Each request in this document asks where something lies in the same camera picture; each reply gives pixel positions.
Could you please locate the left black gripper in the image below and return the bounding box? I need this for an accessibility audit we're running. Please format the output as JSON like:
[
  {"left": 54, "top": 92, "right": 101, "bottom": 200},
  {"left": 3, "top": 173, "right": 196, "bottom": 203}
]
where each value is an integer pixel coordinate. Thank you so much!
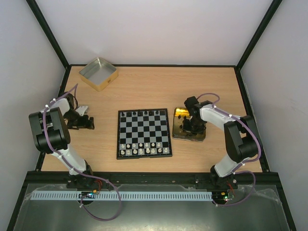
[{"left": 64, "top": 109, "right": 95, "bottom": 130}]

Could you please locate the black aluminium frame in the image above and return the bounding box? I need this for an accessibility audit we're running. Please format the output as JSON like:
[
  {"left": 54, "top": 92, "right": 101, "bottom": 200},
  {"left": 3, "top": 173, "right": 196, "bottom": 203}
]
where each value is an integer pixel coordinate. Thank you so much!
[{"left": 4, "top": 0, "right": 298, "bottom": 231}]

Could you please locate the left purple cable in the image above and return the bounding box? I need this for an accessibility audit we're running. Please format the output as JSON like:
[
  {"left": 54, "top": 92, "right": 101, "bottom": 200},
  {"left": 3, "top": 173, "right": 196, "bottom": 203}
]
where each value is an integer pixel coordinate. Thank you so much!
[{"left": 42, "top": 83, "right": 123, "bottom": 222}]

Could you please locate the gold square tin box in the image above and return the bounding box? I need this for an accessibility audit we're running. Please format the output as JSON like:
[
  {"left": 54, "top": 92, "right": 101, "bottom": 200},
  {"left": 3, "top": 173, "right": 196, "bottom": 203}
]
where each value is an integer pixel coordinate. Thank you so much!
[{"left": 79, "top": 57, "right": 118, "bottom": 91}]

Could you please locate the gold tin lid tray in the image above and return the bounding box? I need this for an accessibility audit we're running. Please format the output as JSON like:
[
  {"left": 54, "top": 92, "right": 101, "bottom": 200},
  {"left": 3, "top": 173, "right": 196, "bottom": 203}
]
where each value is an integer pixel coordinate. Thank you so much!
[{"left": 172, "top": 107, "right": 206, "bottom": 142}]

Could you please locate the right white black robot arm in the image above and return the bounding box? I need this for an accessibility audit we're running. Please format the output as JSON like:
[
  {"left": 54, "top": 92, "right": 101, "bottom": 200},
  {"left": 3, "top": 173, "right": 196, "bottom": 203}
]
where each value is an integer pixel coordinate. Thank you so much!
[{"left": 181, "top": 96, "right": 262, "bottom": 189}]

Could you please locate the grey slotted cable duct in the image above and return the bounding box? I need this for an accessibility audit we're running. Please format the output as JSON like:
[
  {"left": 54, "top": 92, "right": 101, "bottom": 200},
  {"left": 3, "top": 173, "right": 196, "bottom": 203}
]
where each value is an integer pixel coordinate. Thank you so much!
[{"left": 31, "top": 191, "right": 212, "bottom": 201}]

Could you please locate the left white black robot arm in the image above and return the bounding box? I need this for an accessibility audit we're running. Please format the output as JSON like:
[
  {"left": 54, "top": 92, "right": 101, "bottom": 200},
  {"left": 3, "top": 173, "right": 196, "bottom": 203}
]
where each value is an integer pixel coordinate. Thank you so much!
[{"left": 28, "top": 92, "right": 95, "bottom": 189}]

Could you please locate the black magnetic chess board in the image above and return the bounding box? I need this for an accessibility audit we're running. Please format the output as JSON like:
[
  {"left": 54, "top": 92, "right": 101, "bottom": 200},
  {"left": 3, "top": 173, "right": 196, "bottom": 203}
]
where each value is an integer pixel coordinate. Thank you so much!
[{"left": 116, "top": 108, "right": 172, "bottom": 160}]

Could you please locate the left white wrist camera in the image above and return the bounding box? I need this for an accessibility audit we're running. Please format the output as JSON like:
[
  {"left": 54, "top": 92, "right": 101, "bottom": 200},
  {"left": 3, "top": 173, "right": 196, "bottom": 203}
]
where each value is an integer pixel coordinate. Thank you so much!
[{"left": 76, "top": 106, "right": 89, "bottom": 116}]

